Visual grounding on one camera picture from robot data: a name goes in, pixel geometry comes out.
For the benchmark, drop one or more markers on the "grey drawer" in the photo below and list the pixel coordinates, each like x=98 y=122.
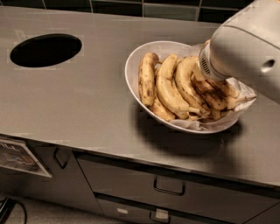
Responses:
x=141 y=213
x=200 y=197

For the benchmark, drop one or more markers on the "upper grey drawer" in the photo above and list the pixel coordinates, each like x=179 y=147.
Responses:
x=200 y=197

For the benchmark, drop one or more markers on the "brown spotted banana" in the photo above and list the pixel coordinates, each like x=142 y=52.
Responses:
x=209 y=94
x=221 y=86

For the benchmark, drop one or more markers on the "large yellow curved banana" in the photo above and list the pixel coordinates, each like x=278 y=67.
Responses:
x=168 y=93

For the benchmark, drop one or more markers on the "small banana at right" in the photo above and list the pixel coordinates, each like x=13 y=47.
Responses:
x=234 y=102

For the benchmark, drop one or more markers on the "round black counter hole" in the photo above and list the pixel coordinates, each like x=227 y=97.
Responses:
x=45 y=50

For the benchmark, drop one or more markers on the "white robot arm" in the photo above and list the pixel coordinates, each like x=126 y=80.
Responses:
x=247 y=47

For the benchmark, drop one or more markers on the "banana under left ones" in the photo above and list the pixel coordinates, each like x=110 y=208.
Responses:
x=160 y=110

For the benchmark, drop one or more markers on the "leftmost spotted banana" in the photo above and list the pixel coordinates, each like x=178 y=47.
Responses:
x=146 y=78

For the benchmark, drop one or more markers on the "grey cabinet door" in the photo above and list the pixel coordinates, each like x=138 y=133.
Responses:
x=67 y=186

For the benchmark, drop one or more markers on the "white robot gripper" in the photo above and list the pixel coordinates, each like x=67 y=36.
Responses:
x=207 y=66

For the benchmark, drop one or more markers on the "white oval bowl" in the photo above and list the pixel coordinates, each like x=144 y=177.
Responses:
x=163 y=49

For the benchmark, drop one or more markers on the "yellow middle banana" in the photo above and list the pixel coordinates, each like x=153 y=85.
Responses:
x=183 y=75

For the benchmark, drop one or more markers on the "white crumpled paper liner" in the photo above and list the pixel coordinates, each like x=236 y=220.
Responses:
x=216 y=115

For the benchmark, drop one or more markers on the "lower grey drawer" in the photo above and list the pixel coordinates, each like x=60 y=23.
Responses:
x=141 y=213

